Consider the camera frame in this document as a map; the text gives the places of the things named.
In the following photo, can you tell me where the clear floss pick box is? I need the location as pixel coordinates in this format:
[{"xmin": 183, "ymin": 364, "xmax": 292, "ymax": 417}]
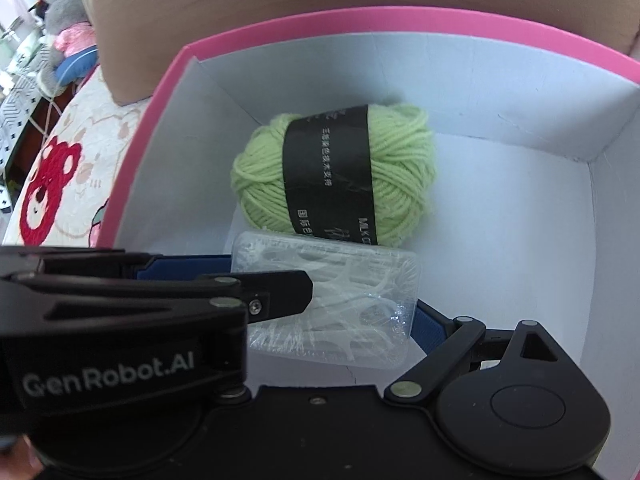
[{"xmin": 231, "ymin": 231, "xmax": 420, "ymax": 370}]

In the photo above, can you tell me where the pink cardboard box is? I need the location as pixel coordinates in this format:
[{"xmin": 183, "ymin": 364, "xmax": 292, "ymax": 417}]
[{"xmin": 98, "ymin": 6, "xmax": 639, "ymax": 479}]

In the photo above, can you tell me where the green yarn ball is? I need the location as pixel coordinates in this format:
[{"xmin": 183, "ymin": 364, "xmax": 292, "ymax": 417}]
[{"xmin": 230, "ymin": 103, "xmax": 436, "ymax": 247}]

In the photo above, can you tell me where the person's left hand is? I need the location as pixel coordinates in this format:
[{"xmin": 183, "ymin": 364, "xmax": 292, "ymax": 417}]
[{"xmin": 0, "ymin": 436, "xmax": 42, "ymax": 480}]

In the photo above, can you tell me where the cream bear print blanket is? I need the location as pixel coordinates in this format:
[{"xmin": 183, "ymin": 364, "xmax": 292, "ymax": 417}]
[{"xmin": 1, "ymin": 68, "xmax": 150, "ymax": 247}]

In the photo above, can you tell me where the patterned bedside table cloth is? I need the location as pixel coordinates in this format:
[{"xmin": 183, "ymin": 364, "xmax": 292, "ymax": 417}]
[{"xmin": 1, "ymin": 30, "xmax": 49, "ymax": 214}]

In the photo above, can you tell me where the grey bunny plush doll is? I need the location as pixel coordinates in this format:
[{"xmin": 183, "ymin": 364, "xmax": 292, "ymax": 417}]
[{"xmin": 37, "ymin": 0, "xmax": 99, "ymax": 99}]

